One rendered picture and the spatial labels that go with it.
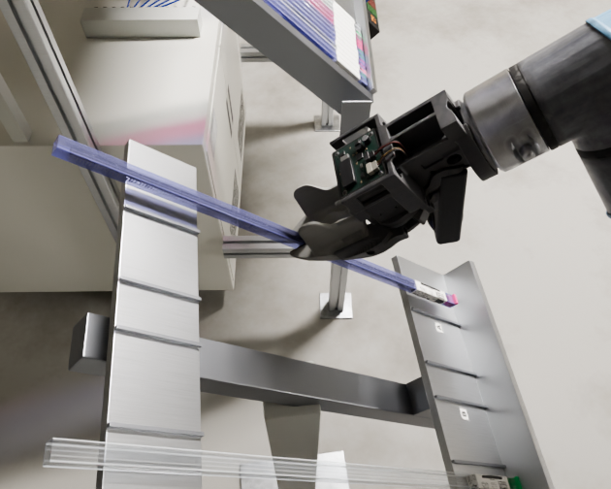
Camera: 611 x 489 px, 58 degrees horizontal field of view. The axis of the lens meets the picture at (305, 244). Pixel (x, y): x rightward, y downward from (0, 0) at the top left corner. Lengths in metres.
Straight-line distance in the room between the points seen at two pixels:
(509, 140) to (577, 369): 1.24
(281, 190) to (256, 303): 0.42
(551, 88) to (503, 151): 0.06
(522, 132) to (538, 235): 1.40
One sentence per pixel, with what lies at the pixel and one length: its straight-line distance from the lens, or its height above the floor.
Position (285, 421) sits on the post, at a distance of 0.61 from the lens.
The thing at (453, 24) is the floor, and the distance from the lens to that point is 2.58.
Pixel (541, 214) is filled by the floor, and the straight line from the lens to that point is 1.90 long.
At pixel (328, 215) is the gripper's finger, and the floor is 0.95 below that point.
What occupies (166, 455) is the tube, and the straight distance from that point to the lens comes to 0.39.
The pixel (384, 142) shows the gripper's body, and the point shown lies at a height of 1.05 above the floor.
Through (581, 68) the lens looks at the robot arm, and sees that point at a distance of 0.46.
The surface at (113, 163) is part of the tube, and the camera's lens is 0.47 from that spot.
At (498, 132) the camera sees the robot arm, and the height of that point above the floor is 1.08.
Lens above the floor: 1.38
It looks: 55 degrees down
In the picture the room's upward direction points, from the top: straight up
